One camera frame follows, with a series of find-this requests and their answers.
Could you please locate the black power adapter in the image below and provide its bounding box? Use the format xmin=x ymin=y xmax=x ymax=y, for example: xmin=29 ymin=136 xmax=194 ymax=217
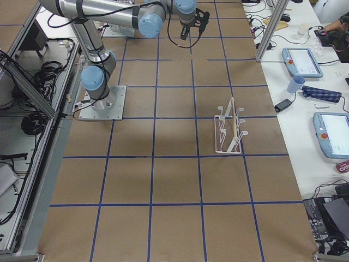
xmin=274 ymin=99 xmax=293 ymax=113

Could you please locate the white wire cup rack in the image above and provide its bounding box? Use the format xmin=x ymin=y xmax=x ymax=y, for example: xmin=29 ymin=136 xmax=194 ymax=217
xmin=214 ymin=97 xmax=248 ymax=154

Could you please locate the blue cup on desk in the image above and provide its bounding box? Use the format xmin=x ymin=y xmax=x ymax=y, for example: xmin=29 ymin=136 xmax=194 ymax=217
xmin=286 ymin=75 xmax=305 ymax=93

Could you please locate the blue plaid folded umbrella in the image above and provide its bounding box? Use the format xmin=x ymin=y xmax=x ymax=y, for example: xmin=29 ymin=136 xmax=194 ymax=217
xmin=302 ymin=86 xmax=342 ymax=103

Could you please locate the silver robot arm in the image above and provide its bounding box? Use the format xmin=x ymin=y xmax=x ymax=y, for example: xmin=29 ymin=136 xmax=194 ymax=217
xmin=40 ymin=1 xmax=210 ymax=110

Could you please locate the aluminium frame post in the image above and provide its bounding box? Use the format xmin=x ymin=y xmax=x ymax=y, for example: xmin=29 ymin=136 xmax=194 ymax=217
xmin=255 ymin=0 xmax=288 ymax=62

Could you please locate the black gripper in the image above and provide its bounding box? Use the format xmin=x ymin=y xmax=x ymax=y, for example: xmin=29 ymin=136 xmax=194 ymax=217
xmin=178 ymin=10 xmax=196 ymax=40

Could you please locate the person at desk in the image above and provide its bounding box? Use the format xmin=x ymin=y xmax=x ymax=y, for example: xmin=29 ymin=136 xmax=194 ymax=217
xmin=314 ymin=13 xmax=348 ymax=63

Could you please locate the teach pendant near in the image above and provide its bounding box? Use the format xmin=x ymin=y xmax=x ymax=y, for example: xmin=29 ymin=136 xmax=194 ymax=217
xmin=313 ymin=112 xmax=348 ymax=159

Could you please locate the teach pendant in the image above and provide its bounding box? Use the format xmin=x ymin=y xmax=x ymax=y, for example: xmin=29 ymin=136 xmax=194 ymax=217
xmin=281 ymin=48 xmax=323 ymax=79
xmin=313 ymin=112 xmax=348 ymax=159

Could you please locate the teach pendant far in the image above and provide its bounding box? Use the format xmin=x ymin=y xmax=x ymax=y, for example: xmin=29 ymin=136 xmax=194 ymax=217
xmin=281 ymin=48 xmax=323 ymax=79

